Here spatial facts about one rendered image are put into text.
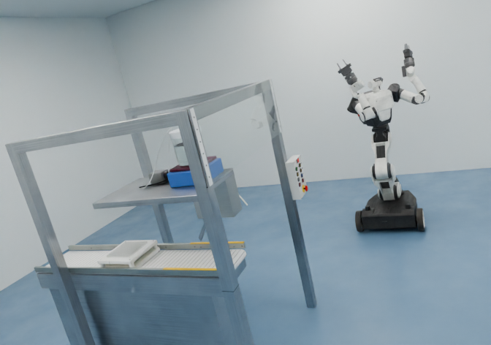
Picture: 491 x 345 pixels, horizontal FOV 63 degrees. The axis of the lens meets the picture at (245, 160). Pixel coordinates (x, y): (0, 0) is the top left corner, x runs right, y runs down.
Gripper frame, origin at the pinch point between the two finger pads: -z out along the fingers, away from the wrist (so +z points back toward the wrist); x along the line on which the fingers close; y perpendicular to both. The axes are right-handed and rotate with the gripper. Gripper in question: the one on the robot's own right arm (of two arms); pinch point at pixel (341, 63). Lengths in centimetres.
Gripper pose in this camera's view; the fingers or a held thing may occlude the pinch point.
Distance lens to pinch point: 359.6
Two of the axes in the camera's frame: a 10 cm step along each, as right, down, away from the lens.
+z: 5.5, 8.3, 0.1
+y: -2.0, 1.4, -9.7
